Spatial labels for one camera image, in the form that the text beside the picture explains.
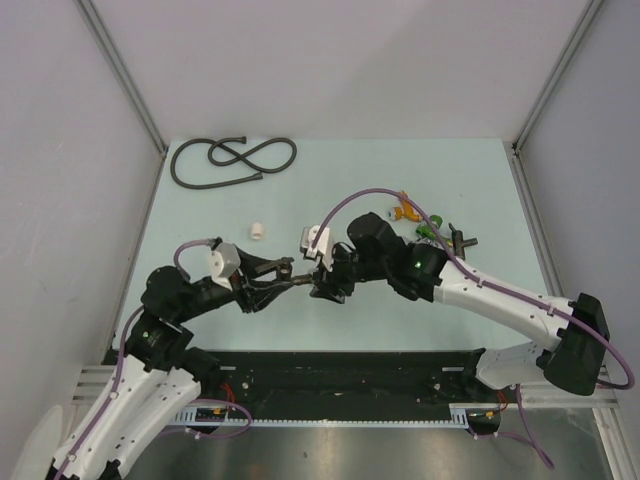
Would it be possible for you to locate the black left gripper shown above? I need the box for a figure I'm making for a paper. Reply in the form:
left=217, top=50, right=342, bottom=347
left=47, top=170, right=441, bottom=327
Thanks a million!
left=173, top=244, right=292, bottom=323

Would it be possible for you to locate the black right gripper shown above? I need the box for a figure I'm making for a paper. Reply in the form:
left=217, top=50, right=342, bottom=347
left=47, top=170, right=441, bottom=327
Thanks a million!
left=311, top=243, right=389, bottom=304

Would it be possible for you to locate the brushed steel water faucet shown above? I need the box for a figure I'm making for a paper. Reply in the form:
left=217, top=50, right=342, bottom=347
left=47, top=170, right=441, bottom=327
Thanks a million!
left=255, top=257, right=312, bottom=286

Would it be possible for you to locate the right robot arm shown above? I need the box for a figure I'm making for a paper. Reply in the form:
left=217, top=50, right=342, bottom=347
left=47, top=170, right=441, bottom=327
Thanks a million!
left=300, top=213, right=609, bottom=401

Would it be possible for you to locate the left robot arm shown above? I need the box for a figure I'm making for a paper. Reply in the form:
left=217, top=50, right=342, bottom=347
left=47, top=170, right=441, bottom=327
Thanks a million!
left=47, top=239, right=334, bottom=479

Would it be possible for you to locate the white plastic pipe coupling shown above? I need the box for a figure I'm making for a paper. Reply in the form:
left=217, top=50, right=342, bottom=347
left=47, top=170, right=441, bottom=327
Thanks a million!
left=250, top=222, right=266, bottom=241

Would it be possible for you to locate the orange faucet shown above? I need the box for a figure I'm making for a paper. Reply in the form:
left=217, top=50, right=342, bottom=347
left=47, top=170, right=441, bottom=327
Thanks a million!
left=387, top=191, right=422, bottom=223

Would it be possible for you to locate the green faucet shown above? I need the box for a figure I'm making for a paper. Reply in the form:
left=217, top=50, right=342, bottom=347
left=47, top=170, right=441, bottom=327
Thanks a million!
left=415, top=215, right=450, bottom=244

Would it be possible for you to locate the dark metal L-shaped faucet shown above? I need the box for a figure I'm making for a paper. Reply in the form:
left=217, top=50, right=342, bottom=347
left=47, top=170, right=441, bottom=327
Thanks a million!
left=448, top=223, right=479, bottom=260

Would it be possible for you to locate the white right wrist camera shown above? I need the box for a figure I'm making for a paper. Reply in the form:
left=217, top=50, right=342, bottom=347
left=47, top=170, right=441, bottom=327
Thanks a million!
left=300, top=225, right=335, bottom=271

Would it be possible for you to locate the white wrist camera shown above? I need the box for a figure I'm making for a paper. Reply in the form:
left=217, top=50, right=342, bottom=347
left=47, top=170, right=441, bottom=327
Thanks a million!
left=206, top=242, right=241, bottom=291
left=300, top=225, right=335, bottom=271

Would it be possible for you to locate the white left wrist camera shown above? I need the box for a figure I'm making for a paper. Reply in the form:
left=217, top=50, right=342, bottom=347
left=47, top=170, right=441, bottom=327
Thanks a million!
left=206, top=242, right=241, bottom=291

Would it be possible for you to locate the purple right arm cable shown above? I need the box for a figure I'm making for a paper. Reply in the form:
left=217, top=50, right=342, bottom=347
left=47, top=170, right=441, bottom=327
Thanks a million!
left=309, top=187, right=636, bottom=471

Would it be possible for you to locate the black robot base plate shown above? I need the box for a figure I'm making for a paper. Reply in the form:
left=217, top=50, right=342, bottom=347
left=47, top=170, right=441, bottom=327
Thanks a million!
left=202, top=351, right=515, bottom=420

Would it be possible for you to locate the grey coiled flexible hose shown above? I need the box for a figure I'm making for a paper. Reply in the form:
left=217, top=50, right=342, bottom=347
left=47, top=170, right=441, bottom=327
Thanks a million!
left=170, top=135, right=298, bottom=190

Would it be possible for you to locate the slotted grey cable duct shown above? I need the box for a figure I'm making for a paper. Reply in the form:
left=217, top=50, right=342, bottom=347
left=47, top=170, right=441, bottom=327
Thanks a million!
left=167, top=406, right=501, bottom=430

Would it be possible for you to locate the left aluminium frame post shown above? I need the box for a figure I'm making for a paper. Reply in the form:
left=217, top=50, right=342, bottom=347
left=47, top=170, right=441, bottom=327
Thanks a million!
left=72, top=0, right=168, bottom=158

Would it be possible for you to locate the aluminium frame post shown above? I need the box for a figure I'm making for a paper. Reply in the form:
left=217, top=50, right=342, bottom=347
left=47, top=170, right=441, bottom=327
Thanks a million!
left=72, top=0, right=168, bottom=158
left=511, top=0, right=608, bottom=154

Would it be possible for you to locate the right aluminium frame post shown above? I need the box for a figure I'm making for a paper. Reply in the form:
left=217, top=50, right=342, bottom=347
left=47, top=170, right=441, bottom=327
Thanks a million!
left=511, top=0, right=608, bottom=154

